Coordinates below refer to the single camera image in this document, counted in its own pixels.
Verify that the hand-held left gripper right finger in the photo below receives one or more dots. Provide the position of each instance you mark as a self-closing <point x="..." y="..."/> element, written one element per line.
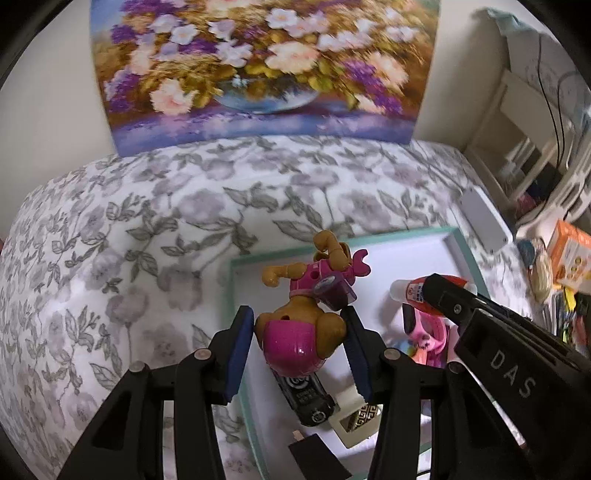
<point x="358" y="360"/>

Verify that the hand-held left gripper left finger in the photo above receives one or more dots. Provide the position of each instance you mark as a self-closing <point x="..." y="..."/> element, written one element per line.
<point x="240" y="355"/>

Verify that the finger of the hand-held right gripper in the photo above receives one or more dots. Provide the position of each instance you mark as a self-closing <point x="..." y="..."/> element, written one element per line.
<point x="450" y="295"/>

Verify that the red white glue bottle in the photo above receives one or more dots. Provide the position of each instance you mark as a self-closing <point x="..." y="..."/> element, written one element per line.
<point x="413" y="290"/>

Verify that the pink toy watch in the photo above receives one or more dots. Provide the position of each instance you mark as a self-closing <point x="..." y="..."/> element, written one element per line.
<point x="427" y="334"/>

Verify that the teal shallow box tray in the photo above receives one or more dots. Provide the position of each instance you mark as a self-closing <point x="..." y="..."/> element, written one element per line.
<point x="406" y="258"/>

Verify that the gold patterned small box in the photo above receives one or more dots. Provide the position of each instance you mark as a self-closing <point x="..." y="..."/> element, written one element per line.
<point x="358" y="417"/>

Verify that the pink brown toy dog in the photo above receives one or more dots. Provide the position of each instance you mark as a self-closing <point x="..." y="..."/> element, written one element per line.
<point x="300" y="341"/>

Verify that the black toy car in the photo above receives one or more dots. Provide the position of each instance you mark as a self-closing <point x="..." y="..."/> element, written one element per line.
<point x="304" y="399"/>

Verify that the blue round tin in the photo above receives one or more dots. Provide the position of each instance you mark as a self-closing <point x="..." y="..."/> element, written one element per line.
<point x="526" y="251"/>

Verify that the clear snack bag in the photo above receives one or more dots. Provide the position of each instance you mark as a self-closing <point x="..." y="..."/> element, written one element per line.
<point x="542" y="272"/>

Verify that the orange cardboard box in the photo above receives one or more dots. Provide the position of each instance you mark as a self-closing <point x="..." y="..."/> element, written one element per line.
<point x="572" y="254"/>

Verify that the white shelf rack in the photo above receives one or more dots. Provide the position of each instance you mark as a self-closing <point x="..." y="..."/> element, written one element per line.
<point x="572" y="194"/>

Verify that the floral grey white blanket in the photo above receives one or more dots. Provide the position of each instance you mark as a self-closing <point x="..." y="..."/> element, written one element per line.
<point x="138" y="230"/>

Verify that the white shelf unit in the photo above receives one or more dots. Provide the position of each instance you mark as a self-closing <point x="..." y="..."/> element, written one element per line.
<point x="508" y="92"/>

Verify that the flower painting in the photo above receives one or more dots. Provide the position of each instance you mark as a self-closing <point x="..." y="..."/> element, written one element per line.
<point x="277" y="55"/>

